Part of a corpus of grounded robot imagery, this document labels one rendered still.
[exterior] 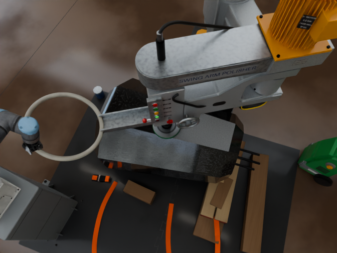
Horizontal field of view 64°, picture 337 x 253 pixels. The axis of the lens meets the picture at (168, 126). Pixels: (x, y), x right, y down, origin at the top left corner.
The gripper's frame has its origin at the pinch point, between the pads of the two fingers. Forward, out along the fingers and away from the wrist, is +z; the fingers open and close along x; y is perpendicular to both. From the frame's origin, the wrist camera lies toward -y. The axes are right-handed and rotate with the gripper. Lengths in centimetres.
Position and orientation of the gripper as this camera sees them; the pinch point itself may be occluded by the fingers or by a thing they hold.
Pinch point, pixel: (31, 147)
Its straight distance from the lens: 187.8
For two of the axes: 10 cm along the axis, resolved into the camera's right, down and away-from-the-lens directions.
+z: -3.5, 4.3, 8.3
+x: 7.0, -4.7, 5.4
